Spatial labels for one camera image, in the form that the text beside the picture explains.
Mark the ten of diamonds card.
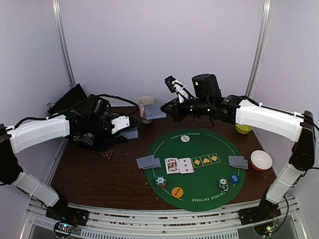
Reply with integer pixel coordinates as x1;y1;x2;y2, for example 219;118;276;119
144;103;166;120

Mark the white dealer button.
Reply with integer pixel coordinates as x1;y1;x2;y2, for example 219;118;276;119
180;134;190;142

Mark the king of diamonds card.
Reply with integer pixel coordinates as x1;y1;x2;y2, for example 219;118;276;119
164;158;180;174

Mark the three of diamonds card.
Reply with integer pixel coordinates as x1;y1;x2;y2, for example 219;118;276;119
177;158;194;174

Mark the single blue playing card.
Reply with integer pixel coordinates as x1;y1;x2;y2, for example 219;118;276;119
143;158;161;170

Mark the poker chip stack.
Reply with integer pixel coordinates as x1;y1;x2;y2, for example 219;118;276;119
155;176;167;188
218;178;229;193

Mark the blue small blind button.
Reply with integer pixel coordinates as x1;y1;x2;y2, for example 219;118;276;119
230;174;240;184

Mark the orange big blind button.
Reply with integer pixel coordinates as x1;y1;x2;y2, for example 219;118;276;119
171;187;184;198

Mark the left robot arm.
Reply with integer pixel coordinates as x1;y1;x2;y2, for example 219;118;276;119
0;94;132;221

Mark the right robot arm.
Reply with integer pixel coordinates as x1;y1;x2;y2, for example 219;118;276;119
160;74;318;220

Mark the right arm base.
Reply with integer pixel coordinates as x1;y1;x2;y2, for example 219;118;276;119
238;199;282;225

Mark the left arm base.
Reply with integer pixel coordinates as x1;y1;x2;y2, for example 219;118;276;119
45;203;89;226

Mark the black poker chip case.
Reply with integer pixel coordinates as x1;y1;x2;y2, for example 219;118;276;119
48;84;121;151

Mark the beige ceramic mug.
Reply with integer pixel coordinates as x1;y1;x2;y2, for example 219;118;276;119
138;96;155;124

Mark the red black triangle button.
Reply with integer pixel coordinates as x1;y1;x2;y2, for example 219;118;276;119
101;150;114;161

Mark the yellow-green plastic bowl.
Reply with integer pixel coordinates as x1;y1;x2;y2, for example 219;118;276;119
235;124;253;134

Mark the round green poker mat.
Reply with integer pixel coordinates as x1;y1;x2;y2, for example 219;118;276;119
145;128;246;212

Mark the white orange bowl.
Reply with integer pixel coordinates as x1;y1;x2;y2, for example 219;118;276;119
250;150;273;172

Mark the right aluminium frame post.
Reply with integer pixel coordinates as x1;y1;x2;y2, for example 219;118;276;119
245;0;273;99

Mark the aluminium frame post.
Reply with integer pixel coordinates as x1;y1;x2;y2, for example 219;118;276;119
52;0;76;88
245;0;273;99

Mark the left aluminium frame post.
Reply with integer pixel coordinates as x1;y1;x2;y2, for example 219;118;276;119
52;0;76;88

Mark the aluminium front rail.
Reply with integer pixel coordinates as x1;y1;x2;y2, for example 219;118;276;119
17;196;310;239

